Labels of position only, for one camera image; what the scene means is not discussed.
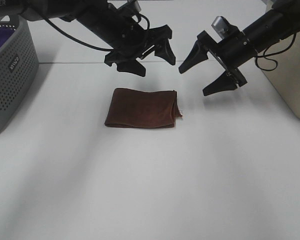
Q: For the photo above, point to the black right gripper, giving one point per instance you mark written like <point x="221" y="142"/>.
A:
<point x="231" y="52"/>

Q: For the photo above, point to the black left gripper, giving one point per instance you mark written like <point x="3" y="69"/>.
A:
<point x="137" y="42"/>

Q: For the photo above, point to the brown towel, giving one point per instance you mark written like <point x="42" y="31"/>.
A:
<point x="143" y="110"/>

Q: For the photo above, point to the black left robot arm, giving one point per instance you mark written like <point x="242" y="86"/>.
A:
<point x="124" y="29"/>

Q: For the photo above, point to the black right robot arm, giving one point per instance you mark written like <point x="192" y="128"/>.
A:
<point x="280" y="22"/>

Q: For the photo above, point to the beige storage bin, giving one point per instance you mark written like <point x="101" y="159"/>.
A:
<point x="283" y="71"/>

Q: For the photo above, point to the grey perforated laundry basket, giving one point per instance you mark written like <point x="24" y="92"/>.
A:
<point x="18" y="67"/>

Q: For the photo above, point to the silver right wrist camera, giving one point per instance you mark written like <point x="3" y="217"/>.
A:
<point x="221" y="26"/>

